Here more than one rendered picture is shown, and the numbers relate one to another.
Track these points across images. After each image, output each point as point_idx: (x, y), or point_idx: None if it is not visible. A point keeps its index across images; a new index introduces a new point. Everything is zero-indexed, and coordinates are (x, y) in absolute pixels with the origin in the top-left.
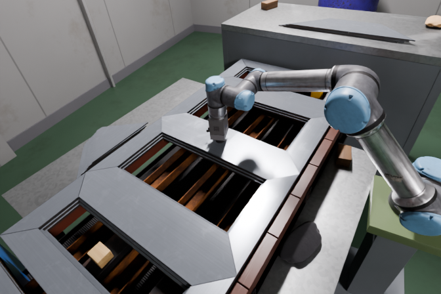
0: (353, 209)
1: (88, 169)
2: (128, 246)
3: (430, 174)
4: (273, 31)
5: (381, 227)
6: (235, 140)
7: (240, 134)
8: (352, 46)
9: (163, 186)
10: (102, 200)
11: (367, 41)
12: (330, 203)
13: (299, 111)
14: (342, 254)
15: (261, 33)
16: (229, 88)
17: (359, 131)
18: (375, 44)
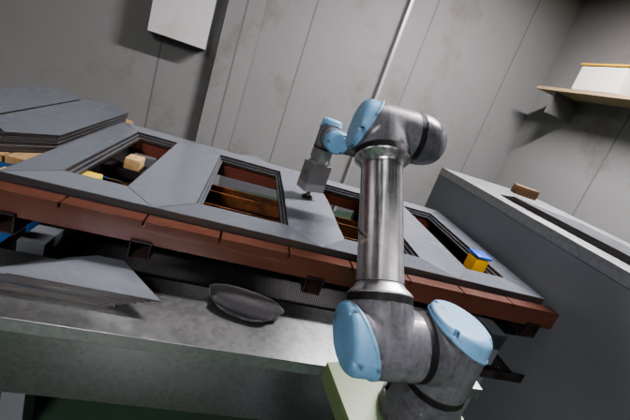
0: None
1: None
2: None
3: (432, 307)
4: (485, 190)
5: (337, 377)
6: (316, 205)
7: (329, 208)
8: (564, 241)
9: (232, 203)
10: (182, 150)
11: (599, 250)
12: (331, 331)
13: (418, 248)
14: (260, 351)
15: (471, 189)
16: (335, 127)
17: (358, 147)
18: (604, 255)
